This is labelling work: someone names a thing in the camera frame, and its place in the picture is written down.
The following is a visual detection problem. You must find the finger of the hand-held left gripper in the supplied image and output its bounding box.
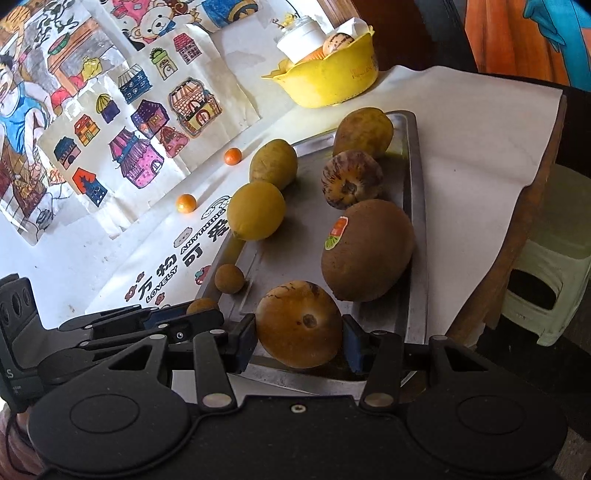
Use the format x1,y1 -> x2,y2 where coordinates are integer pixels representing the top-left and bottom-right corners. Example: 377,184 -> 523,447
59,304 -> 192,336
38,308 -> 228,386

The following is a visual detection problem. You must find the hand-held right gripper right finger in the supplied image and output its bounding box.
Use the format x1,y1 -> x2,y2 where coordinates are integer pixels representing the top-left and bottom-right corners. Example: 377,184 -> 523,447
342,314 -> 497,412

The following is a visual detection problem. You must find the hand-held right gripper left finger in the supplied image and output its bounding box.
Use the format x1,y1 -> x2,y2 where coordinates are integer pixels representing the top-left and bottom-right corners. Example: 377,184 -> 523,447
99,314 -> 257,412

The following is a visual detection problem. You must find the brown longan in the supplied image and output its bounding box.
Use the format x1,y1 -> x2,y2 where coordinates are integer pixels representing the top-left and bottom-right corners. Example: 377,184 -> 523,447
186,298 -> 220,315
215,264 -> 245,294

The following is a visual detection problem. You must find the round orange-brown fruit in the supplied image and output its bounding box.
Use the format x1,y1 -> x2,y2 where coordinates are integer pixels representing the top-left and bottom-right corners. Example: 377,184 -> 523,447
255,280 -> 344,369

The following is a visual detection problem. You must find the brown kiwi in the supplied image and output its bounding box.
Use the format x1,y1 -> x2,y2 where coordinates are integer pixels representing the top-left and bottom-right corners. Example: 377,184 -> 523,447
321,199 -> 416,303

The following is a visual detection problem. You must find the metal tray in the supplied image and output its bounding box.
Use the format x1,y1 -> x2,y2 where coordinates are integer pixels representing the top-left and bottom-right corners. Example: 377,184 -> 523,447
194,111 -> 428,400

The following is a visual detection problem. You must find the yellow lemon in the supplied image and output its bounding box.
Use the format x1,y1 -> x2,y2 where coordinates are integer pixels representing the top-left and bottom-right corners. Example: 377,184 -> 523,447
226,181 -> 287,241

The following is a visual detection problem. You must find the purple striped pepino melon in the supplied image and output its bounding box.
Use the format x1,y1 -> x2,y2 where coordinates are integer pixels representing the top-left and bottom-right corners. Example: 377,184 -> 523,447
322,150 -> 385,209

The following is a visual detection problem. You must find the person's left hand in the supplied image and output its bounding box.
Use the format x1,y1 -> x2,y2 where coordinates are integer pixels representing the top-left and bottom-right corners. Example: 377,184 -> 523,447
0,401 -> 43,478

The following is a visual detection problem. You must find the colourful house drawing paper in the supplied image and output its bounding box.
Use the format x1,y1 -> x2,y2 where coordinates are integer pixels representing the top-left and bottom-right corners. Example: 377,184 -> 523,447
37,21 -> 260,241

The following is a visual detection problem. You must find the yellowish oval fruit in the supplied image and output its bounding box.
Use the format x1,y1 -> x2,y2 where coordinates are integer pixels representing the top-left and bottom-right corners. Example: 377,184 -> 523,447
249,138 -> 298,191

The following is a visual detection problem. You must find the pale green plastic stool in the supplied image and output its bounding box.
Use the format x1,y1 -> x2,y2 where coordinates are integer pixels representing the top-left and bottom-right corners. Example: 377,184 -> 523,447
501,164 -> 591,347

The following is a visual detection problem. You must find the figure drawing paper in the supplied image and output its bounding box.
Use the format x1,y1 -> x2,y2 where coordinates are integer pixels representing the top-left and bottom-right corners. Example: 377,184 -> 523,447
0,0 -> 116,245

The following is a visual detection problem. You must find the yellow plastic bowl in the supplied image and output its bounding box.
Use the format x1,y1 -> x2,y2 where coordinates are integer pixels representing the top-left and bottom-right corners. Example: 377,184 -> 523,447
262,31 -> 380,109

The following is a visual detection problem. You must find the bear drawing paper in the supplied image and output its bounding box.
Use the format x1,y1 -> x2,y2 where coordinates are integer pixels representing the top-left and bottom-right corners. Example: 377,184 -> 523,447
108,0 -> 206,47

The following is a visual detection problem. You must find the pale striped fruit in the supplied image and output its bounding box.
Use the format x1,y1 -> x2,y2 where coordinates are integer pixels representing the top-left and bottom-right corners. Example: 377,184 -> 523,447
322,33 -> 356,57

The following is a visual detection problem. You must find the white cup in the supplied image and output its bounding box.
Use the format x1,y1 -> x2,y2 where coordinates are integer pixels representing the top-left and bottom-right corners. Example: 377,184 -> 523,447
276,15 -> 326,63

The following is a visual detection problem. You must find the blue cylinder drawing paper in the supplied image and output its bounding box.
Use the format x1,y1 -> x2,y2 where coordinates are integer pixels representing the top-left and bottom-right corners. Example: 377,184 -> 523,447
198,0 -> 260,34

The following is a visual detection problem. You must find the white crumpled paper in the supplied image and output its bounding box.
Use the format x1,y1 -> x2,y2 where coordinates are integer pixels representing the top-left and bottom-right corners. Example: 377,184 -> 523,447
329,16 -> 374,38

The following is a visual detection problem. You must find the orange and blue poster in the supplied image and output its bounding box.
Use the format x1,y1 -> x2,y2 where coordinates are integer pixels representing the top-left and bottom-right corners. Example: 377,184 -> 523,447
462,0 -> 591,88

